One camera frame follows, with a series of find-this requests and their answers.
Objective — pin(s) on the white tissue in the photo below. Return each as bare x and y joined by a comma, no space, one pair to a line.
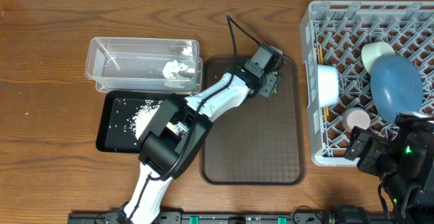
176,70

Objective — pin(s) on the small mint green bowl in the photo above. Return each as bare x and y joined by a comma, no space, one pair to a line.
370,52

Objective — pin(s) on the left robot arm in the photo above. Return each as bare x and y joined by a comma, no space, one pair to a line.
175,134

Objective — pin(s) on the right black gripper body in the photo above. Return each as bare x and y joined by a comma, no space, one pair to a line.
376,159

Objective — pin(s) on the grey dishwasher rack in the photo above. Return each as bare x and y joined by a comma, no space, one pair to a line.
339,29

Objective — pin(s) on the pile of white rice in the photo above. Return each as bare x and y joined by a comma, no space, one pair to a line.
131,117

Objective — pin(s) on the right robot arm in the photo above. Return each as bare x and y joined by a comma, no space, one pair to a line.
404,165

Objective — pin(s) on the brown plastic serving tray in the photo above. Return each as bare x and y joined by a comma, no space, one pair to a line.
259,142

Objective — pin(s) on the white pink paper cup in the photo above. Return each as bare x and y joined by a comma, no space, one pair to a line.
355,117

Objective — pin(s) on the wooden chopstick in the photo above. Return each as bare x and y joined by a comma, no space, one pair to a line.
320,64
325,109

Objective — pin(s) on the large dark blue bowl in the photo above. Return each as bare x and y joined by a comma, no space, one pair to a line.
396,86

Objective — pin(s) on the black plastic bin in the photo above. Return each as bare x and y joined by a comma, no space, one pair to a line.
118,144

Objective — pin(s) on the clear plastic bin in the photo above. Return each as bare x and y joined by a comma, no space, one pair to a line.
136,64

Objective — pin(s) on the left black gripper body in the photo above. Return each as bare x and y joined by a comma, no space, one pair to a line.
271,81

